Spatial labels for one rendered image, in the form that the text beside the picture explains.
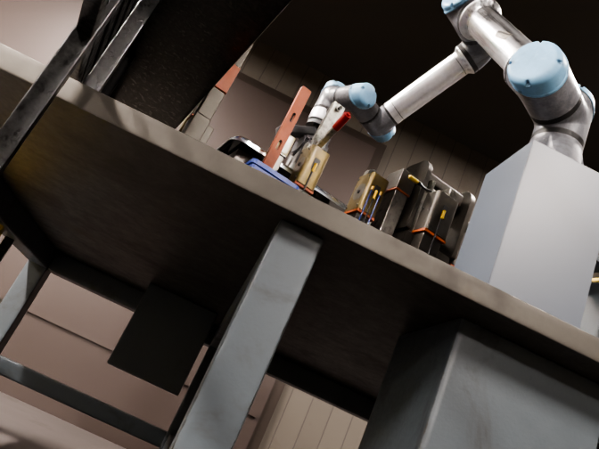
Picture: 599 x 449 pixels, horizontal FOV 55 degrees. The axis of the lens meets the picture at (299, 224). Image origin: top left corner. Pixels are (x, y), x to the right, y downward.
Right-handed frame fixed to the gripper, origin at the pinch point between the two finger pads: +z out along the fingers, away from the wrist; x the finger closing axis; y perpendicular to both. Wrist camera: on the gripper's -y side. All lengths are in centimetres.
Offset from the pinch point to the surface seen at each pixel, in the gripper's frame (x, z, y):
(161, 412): 204, 76, 58
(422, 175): -25.1, -11.2, 27.4
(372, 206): -23.0, 4.1, 18.1
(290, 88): 215, -163, 37
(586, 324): -33, 1, 92
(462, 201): -23, -14, 44
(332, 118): -16.7, -14.4, -0.5
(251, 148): -7.8, 2.5, -14.1
